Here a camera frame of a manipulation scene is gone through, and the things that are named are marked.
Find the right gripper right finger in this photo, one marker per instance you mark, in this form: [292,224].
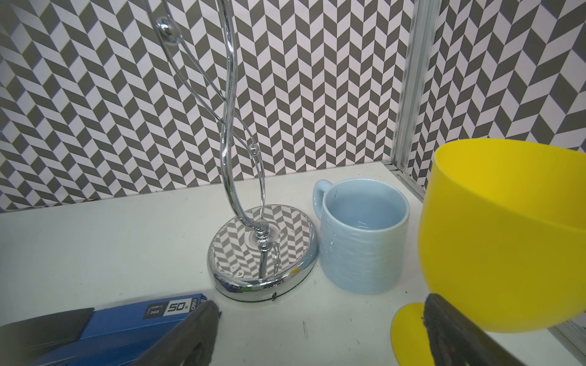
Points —
[456,340]

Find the yellow plastic goblet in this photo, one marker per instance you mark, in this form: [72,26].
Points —
[501,237]

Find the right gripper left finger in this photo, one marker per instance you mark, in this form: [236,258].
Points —
[191,342]

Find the light blue ceramic mug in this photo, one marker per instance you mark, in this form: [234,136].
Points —
[363,233]

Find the blue black stapler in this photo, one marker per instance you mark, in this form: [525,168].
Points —
[112,336]

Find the aluminium corner post right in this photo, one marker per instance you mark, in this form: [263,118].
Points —
[423,26]

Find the chrome mug tree stand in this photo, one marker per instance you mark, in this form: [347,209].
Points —
[266,251]

